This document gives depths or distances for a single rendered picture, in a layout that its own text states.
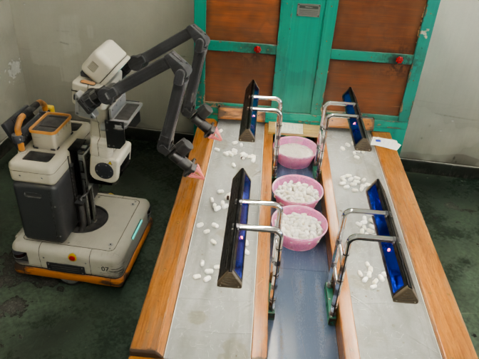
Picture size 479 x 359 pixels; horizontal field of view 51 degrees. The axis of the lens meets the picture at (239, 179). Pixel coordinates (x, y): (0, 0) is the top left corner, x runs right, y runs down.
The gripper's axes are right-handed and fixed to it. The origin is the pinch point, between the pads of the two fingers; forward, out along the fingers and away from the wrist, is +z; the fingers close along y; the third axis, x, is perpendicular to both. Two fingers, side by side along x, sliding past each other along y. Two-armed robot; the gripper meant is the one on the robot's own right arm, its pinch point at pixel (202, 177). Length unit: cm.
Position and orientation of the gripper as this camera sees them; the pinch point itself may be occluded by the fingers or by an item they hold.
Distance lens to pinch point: 247.0
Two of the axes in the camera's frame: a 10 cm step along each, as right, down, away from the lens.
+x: -6.9, 5.8, 4.5
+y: 0.7, -5.5, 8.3
